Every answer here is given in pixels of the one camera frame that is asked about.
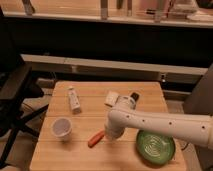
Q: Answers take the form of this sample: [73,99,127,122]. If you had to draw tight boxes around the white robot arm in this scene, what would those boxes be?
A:
[105,96,213,150]

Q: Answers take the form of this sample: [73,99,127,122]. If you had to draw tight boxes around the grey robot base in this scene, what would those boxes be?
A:
[183,63,213,171]

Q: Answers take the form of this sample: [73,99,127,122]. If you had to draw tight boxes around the green ribbed bowl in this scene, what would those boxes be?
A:
[136,130,176,165]

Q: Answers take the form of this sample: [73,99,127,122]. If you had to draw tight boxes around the black rectangular block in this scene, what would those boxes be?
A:
[130,92,139,102]

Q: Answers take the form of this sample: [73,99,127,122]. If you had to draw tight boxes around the white paper cup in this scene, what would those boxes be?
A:
[51,118,72,141]

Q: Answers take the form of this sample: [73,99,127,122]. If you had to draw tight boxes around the white tube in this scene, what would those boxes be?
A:
[68,86,81,114]

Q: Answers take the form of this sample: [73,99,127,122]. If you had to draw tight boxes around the black office chair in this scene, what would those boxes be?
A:
[0,7,48,163]

